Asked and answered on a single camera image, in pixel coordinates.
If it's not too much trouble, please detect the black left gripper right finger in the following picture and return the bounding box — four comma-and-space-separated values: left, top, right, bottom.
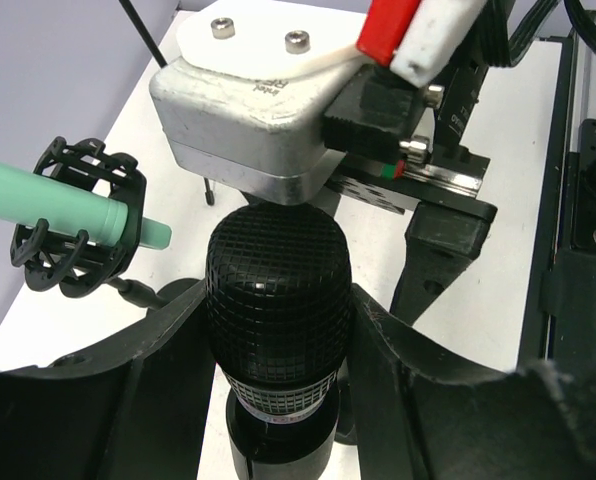
350, 286, 596, 479

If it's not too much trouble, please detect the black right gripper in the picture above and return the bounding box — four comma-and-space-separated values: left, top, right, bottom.
322, 52, 497, 325

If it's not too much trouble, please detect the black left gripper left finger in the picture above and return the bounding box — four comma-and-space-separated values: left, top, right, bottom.
0, 284, 213, 479

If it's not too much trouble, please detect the black shock mount stand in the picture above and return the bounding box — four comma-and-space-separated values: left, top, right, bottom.
8, 136, 207, 314

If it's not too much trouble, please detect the black handheld microphone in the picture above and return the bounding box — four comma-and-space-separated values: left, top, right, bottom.
205, 203, 353, 479

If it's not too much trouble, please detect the mint green microphone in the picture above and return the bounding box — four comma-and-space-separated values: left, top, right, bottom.
0, 154, 173, 250

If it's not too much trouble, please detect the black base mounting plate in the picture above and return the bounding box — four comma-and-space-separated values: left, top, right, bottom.
517, 36, 596, 372

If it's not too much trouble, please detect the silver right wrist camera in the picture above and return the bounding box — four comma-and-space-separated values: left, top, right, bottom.
149, 1, 365, 205

